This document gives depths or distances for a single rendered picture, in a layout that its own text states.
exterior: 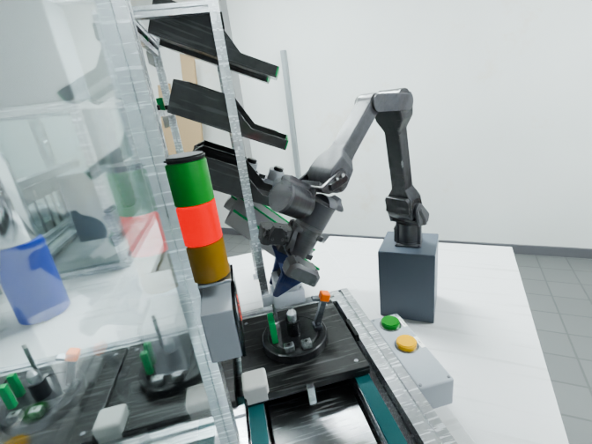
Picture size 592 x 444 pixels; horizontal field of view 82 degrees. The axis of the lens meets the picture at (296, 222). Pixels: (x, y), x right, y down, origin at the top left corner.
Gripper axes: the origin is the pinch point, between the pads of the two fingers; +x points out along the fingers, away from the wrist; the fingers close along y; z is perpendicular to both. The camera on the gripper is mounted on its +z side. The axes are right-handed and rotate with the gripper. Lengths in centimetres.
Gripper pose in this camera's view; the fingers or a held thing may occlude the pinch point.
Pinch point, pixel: (281, 276)
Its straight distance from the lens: 68.5
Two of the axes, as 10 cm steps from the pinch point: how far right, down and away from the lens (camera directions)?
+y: 2.1, 3.2, -9.2
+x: -4.8, 8.6, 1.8
